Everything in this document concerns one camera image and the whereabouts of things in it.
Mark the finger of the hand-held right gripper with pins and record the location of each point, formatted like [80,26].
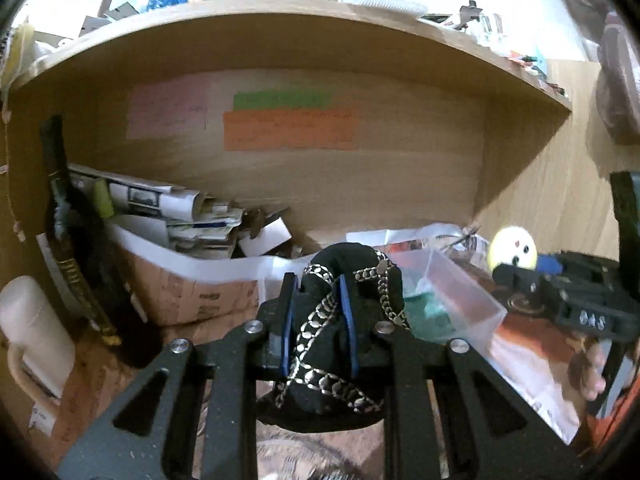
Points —
[517,276]

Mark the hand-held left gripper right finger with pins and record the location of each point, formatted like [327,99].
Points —
[351,332]

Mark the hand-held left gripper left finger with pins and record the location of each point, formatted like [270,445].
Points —
[288,330]

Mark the yellow soft ball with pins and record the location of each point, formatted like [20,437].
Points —
[510,247]

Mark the person's right hand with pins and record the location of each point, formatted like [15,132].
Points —
[592,372]

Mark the clear plastic container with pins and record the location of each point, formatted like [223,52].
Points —
[450,290]

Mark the teal cloth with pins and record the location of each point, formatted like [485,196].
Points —
[425,315]

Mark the white plastic wrap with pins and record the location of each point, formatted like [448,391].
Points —
[425,240]

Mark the white paper sheet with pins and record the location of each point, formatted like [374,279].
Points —
[535,390]

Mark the cardboard box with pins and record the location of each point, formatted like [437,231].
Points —
[190,295]

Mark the pile of papers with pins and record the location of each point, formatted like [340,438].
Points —
[200,220]

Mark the wooden shelf unit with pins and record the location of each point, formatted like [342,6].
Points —
[350,185]

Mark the orange paper note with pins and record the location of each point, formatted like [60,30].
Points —
[290,130]

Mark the yellow-green marker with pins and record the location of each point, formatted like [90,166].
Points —
[103,199]

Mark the green paper note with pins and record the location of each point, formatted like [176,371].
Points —
[282,100]

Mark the dark tall bottle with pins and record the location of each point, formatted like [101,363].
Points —
[70,240]

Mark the pink paper note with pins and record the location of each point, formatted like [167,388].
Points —
[167,107]

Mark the white mug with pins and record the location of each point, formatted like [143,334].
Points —
[35,330]

